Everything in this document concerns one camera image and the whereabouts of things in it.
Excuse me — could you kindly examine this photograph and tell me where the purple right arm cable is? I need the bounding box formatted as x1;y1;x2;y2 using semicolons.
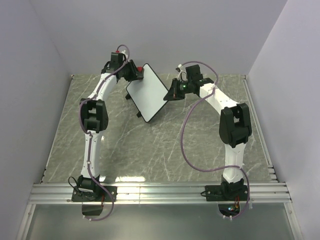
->
179;60;251;220

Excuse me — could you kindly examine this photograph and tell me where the aluminium rail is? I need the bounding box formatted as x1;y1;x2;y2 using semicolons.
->
241;75;279;183
27;182;292;205

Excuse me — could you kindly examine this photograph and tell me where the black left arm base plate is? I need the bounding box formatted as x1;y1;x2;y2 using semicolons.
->
71;186;117;203

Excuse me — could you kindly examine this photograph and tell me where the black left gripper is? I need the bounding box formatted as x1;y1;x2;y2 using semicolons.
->
121;61;145;83

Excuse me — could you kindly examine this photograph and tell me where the aluminium right side rail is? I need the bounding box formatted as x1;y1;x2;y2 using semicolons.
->
241;75;279;183

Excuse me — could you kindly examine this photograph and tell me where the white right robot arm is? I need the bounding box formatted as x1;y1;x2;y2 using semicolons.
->
163;61;252;200

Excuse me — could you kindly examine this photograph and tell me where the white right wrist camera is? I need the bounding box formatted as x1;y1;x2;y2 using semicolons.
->
176;64;188;82

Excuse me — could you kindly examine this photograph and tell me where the small white whiteboard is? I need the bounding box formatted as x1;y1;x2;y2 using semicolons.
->
126;63;168;123

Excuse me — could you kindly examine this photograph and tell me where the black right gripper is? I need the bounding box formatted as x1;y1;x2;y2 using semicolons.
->
163;79;192;103

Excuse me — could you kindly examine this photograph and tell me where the aluminium front rail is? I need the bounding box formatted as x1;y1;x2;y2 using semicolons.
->
27;182;292;205

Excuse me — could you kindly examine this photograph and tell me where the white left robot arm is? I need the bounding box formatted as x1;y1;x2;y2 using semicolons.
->
77;50;144;201

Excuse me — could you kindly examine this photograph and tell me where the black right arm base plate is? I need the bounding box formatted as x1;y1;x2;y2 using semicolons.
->
200;184;249;202

